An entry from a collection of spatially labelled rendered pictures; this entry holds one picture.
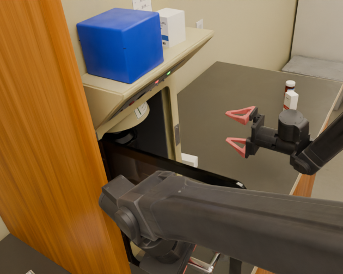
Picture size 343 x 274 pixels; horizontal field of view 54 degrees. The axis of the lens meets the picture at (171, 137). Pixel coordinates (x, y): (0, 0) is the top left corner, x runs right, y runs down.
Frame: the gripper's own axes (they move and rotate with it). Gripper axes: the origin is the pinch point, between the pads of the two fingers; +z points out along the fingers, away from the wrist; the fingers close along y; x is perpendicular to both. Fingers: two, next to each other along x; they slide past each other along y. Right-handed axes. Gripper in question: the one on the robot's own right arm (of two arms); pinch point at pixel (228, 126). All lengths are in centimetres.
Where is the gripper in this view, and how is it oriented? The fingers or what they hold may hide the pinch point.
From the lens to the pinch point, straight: 98.0
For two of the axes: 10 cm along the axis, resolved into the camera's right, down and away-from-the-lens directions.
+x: -5.4, 5.8, -6.1
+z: -8.3, -2.7, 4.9
